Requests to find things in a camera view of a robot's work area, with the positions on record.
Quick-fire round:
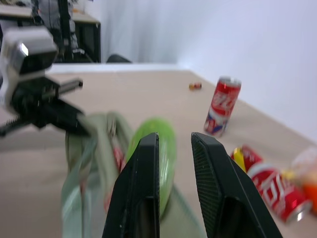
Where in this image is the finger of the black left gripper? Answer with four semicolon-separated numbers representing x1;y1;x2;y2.
47;98;91;137

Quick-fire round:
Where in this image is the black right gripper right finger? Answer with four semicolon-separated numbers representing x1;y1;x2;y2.
191;132;283;238

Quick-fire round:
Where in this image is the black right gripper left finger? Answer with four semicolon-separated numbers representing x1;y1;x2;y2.
102;132;160;238

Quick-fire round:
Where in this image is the green mesh zip pouch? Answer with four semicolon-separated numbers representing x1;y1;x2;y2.
60;111;207;238

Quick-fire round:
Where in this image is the red can inside pouch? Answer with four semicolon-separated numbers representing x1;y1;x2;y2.
103;146;127;211

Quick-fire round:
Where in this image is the red yellow snack packet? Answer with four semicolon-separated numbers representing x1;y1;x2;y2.
230;145;264;174

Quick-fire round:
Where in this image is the green chip bag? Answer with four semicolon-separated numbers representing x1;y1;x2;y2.
125;118;178;221

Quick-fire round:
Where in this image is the red white blue cola can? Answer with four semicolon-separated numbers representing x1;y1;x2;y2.
203;75;242;138

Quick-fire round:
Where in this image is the black chair back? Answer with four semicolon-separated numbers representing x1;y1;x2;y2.
106;54;133;63

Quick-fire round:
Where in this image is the black equipment stand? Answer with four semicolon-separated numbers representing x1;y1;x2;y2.
32;0;84;62

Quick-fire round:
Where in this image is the orange clear snack bag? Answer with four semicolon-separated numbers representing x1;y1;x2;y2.
282;146;317;214

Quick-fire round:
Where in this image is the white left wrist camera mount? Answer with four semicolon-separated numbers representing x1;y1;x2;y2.
0;27;59;112

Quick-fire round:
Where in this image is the black frame desk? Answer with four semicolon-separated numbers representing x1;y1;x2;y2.
70;11;102;63

